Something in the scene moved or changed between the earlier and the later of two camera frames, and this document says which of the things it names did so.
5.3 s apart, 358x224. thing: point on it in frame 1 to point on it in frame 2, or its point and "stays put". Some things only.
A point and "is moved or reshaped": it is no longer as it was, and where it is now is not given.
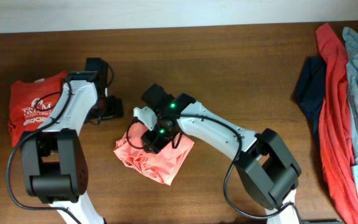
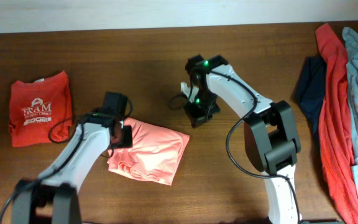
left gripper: x=115 y=109 to x=127 y=140
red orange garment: x=335 y=128 stays put
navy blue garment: x=309 y=92 stays put
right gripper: x=155 y=142 to x=195 y=115
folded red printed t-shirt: x=31 y=102 stays put
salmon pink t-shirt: x=163 y=166 is moved or reshaped
